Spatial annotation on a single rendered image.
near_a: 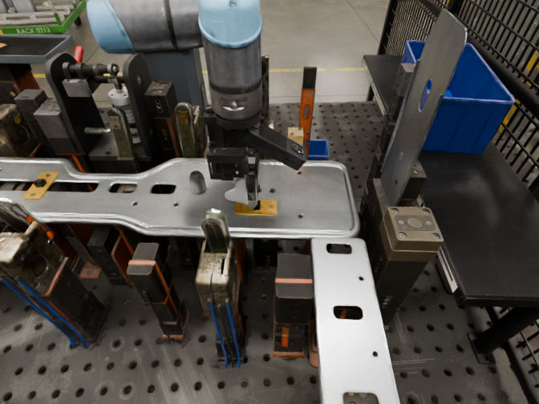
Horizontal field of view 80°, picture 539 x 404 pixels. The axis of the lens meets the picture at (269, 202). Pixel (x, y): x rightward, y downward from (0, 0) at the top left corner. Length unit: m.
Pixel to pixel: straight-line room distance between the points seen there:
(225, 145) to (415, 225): 0.34
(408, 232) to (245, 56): 0.37
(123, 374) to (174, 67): 0.89
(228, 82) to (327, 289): 0.35
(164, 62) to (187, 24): 0.66
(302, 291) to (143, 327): 0.46
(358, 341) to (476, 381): 0.44
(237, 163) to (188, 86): 0.70
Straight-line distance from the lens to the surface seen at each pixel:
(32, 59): 1.01
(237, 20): 0.43
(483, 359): 0.94
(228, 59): 0.44
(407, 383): 0.86
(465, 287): 0.59
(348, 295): 0.55
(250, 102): 0.47
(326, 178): 0.72
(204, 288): 0.52
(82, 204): 0.76
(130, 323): 0.91
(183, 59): 1.17
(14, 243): 0.68
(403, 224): 0.59
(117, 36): 0.54
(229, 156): 0.52
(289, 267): 0.59
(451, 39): 0.54
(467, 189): 0.75
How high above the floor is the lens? 1.48
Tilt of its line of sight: 46 degrees down
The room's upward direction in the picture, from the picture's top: straight up
